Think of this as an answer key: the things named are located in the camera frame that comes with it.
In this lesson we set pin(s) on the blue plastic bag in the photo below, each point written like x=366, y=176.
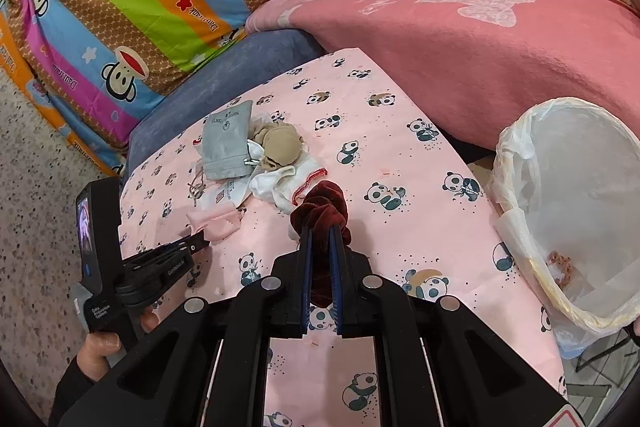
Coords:
x=570, y=349

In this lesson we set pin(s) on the person's left hand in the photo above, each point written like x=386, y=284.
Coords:
x=97, y=354

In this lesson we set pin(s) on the dark red velvet scrunchie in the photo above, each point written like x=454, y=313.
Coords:
x=320, y=202

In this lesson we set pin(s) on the pink blanket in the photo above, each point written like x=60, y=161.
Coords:
x=450, y=57

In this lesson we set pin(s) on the pink sock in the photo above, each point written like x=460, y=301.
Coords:
x=220, y=222

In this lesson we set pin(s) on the white sock with red trim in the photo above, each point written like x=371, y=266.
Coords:
x=285, y=187

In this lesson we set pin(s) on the pink panda tablecloth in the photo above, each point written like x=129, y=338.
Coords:
x=375, y=147

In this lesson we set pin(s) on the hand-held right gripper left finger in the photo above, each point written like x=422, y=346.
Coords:
x=306, y=257

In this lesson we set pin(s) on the person's left forearm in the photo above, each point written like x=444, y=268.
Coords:
x=70, y=397

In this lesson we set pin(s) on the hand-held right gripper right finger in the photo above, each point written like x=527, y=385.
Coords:
x=336, y=257

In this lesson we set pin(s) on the blue-grey sofa cushion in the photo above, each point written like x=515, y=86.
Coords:
x=200, y=97

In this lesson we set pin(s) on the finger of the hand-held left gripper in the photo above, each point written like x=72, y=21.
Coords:
x=160, y=248
x=192, y=248

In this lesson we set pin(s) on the trash bin with white liner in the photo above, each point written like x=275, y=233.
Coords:
x=575, y=207

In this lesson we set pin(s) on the beige stocking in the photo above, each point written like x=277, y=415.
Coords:
x=280, y=147

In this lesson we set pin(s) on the striped cartoon monkey quilt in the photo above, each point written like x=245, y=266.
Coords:
x=150, y=7

